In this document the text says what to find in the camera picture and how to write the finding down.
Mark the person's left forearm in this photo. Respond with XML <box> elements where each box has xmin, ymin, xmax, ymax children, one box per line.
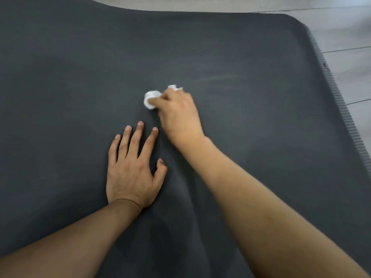
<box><xmin>0</xmin><ymin>199</ymin><xmax>143</xmax><ymax>278</ymax></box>

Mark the white tissue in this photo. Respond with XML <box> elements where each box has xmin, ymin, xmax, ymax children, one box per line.
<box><xmin>143</xmin><ymin>85</ymin><xmax>184</xmax><ymax>110</ymax></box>

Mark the person's left hand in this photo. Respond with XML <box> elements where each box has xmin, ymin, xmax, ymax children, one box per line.
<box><xmin>106</xmin><ymin>121</ymin><xmax>168</xmax><ymax>210</ymax></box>

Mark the person's right hand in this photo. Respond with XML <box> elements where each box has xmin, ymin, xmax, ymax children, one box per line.
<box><xmin>148</xmin><ymin>89</ymin><xmax>206</xmax><ymax>151</ymax></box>

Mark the dark grey yoga mat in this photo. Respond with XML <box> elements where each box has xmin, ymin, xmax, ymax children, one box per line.
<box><xmin>0</xmin><ymin>0</ymin><xmax>371</xmax><ymax>278</ymax></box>

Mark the person's right forearm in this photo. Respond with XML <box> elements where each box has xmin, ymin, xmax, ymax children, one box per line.
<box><xmin>179</xmin><ymin>136</ymin><xmax>369</xmax><ymax>278</ymax></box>

